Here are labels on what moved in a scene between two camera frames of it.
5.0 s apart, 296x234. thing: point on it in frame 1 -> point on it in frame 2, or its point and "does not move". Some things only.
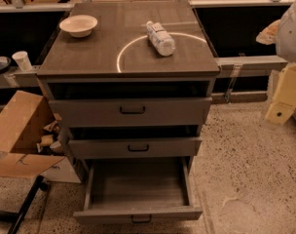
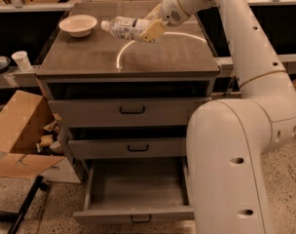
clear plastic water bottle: x=160 y=38 -> x=125 y=27
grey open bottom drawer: x=143 y=188 does not move
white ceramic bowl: x=79 y=25 does not move
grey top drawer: x=134 y=111 does not move
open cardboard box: x=28 y=131 does not move
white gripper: x=291 y=36 -> x=168 y=11
